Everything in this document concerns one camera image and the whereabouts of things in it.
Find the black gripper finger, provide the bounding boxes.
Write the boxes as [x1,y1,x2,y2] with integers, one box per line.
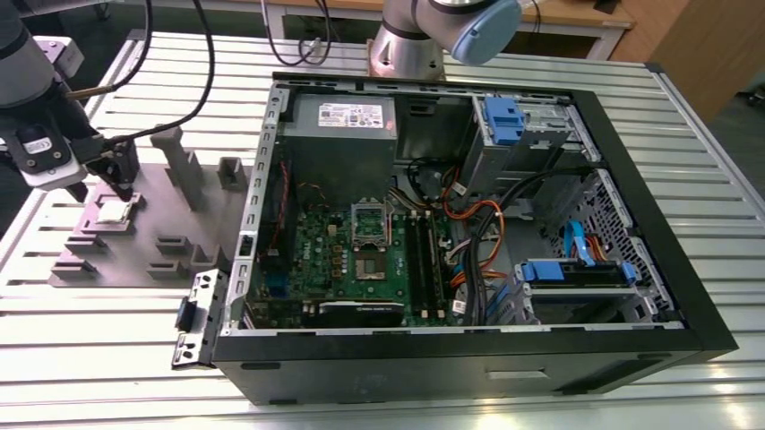
[63,176,91,204]
[99,149,144,203]

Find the silver CPU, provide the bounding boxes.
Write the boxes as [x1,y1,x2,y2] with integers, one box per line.
[95,200,134,224]

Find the grey parts rack plate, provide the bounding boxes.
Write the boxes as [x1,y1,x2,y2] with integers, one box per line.
[47,124,257,288]

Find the blue board connector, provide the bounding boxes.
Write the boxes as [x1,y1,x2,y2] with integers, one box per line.
[268,271,292,300]

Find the grey power supply unit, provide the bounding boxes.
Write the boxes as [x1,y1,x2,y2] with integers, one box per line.
[278,92,400,205]

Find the metal socket cover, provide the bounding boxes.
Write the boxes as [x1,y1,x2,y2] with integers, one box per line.
[349,197,395,250]

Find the black graphics card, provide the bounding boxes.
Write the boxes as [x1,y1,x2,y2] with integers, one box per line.
[302,298,407,328]

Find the black RAM slot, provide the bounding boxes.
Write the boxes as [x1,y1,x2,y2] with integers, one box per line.
[428,211,449,316]
[421,211,443,316]
[412,211,433,317]
[407,211,428,317]

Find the green motherboard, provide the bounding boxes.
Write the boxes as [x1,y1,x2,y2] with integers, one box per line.
[249,196,465,328]

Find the tall silver drive cage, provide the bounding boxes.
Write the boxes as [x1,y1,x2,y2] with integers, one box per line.
[463,93,603,198]

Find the blue plastic drive carrier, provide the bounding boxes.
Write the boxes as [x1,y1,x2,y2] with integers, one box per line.
[485,96,528,147]

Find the black open PC case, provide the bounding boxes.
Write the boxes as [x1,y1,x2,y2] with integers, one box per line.
[212,70,740,408]

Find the hard disk in blue carrier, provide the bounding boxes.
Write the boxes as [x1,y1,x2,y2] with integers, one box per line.
[515,259,636,288]

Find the low silver disk bay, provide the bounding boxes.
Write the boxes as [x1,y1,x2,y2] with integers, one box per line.
[513,257,683,326]

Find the wooden cabinet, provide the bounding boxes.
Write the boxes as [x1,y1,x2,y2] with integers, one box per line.
[611,0,765,123]

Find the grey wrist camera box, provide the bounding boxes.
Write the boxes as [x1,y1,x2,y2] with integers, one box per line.
[33,38,86,77]

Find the black camera cable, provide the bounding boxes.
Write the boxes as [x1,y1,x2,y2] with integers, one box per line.
[63,0,154,100]
[77,0,218,163]

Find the grey rear slot bracket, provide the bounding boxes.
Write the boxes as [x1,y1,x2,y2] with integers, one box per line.
[172,267,233,371]

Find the orange wire bundle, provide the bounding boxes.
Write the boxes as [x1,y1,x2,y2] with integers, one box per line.
[445,200,509,288]

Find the blue flat data wire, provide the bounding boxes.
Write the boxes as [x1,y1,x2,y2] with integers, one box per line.
[561,219,600,268]

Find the wooden desk white frame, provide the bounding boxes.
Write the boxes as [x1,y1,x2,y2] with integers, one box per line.
[262,0,636,62]

